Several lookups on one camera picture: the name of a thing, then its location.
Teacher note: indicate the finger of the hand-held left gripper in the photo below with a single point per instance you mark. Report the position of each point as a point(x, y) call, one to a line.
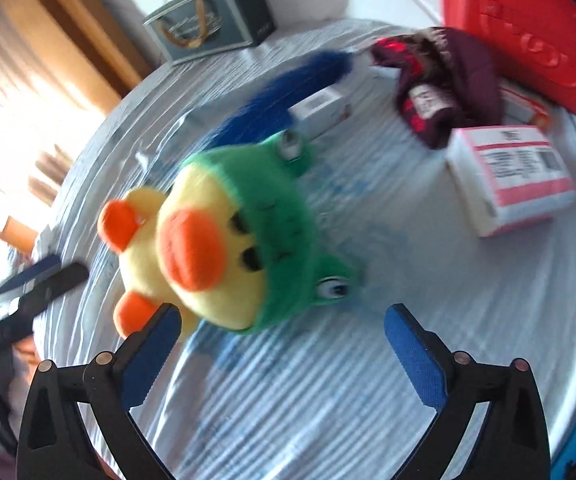
point(27, 276)
point(50, 290)

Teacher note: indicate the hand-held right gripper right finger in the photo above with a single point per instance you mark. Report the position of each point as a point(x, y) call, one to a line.
point(413, 355)

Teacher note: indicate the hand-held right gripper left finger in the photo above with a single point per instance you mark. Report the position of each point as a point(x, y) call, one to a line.
point(150, 355)

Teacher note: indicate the yellow duck plush green hood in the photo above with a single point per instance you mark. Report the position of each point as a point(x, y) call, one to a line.
point(248, 240)

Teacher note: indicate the white tissue pack pink label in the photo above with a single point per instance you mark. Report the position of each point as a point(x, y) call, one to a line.
point(513, 180)

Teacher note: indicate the red and white medicine box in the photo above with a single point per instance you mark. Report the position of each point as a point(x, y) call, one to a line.
point(525, 105)

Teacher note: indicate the blue feather duster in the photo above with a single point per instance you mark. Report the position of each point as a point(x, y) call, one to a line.
point(278, 95)

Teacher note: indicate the sheer beige curtain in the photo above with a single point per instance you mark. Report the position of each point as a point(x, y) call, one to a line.
point(22, 120)

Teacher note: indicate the white medicine carton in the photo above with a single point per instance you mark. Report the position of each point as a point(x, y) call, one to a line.
point(320, 107)

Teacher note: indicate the dark maroon cloth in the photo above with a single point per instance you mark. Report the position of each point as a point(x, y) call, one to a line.
point(448, 85)

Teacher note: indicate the red plastic suitcase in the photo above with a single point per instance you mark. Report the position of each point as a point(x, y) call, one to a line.
point(523, 25)

